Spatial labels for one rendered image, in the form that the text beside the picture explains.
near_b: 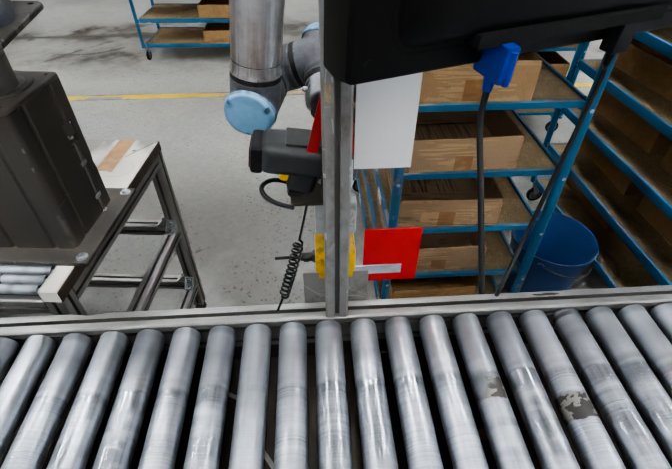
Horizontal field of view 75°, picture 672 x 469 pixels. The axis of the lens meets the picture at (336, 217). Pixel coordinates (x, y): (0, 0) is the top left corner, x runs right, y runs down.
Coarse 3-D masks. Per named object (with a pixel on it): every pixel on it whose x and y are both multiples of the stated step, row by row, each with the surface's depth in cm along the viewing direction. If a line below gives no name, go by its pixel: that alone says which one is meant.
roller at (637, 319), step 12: (624, 312) 83; (636, 312) 82; (624, 324) 83; (636, 324) 80; (648, 324) 79; (636, 336) 80; (648, 336) 78; (660, 336) 77; (648, 348) 77; (660, 348) 76; (648, 360) 77; (660, 360) 75; (660, 372) 74
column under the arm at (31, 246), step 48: (0, 96) 76; (48, 96) 83; (0, 144) 76; (48, 144) 83; (0, 192) 83; (48, 192) 84; (96, 192) 100; (0, 240) 92; (48, 240) 91; (96, 240) 95
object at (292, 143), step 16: (288, 128) 65; (256, 144) 62; (272, 144) 62; (288, 144) 62; (304, 144) 62; (320, 144) 64; (256, 160) 63; (272, 160) 63; (288, 160) 63; (304, 160) 63; (320, 160) 63; (288, 176) 68; (304, 176) 66; (320, 176) 65; (288, 192) 68; (304, 192) 69
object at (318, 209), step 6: (354, 198) 70; (354, 204) 69; (318, 210) 69; (354, 210) 70; (318, 216) 70; (354, 216) 71; (318, 222) 71; (354, 222) 72; (318, 228) 72; (354, 228) 73; (318, 234) 73
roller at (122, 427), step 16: (144, 336) 77; (160, 336) 79; (144, 352) 75; (160, 352) 78; (128, 368) 73; (144, 368) 73; (128, 384) 70; (144, 384) 71; (128, 400) 68; (144, 400) 70; (112, 416) 67; (128, 416) 67; (112, 432) 65; (128, 432) 65; (112, 448) 63; (128, 448) 64; (96, 464) 62; (112, 464) 62; (128, 464) 63
